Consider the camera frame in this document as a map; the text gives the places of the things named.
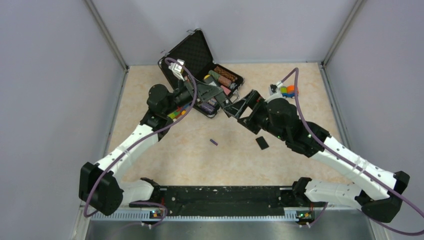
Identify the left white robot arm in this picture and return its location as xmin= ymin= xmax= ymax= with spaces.
xmin=78 ymin=81 xmax=227 ymax=217

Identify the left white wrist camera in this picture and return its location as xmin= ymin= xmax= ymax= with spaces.
xmin=168 ymin=58 xmax=185 ymax=81

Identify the colourful toy car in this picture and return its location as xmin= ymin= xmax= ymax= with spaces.
xmin=279 ymin=85 xmax=299 ymax=99

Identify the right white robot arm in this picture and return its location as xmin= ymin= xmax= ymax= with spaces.
xmin=224 ymin=90 xmax=410 ymax=223

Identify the purple battery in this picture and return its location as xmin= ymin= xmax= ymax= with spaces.
xmin=210 ymin=139 xmax=219 ymax=146

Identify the pink card deck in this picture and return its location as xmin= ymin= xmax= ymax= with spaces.
xmin=220 ymin=85 xmax=231 ymax=96

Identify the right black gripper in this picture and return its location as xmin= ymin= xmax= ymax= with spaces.
xmin=223 ymin=90 xmax=288 ymax=142

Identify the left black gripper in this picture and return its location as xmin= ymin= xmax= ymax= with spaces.
xmin=164 ymin=73 xmax=224 ymax=116

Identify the open black chip case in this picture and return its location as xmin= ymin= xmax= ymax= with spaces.
xmin=147 ymin=29 xmax=245 ymax=119

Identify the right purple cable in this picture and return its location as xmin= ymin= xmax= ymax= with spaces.
xmin=279 ymin=67 xmax=424 ymax=237

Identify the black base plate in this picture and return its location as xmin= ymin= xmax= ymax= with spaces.
xmin=149 ymin=185 xmax=324 ymax=217

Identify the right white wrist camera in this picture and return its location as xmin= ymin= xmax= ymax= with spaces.
xmin=265 ymin=82 xmax=283 ymax=103

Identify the colourful block toy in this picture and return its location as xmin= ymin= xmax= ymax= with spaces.
xmin=167 ymin=108 xmax=187 ymax=122

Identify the purple cable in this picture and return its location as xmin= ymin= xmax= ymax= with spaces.
xmin=82 ymin=57 xmax=199 ymax=229
xmin=279 ymin=67 xmax=424 ymax=237

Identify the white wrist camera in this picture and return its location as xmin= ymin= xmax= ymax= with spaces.
xmin=168 ymin=58 xmax=185 ymax=81
xmin=265 ymin=82 xmax=283 ymax=103

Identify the black remote battery cover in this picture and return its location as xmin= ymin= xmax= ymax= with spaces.
xmin=255 ymin=136 xmax=270 ymax=150

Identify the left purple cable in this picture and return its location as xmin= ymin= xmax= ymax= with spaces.
xmin=82 ymin=57 xmax=199 ymax=229

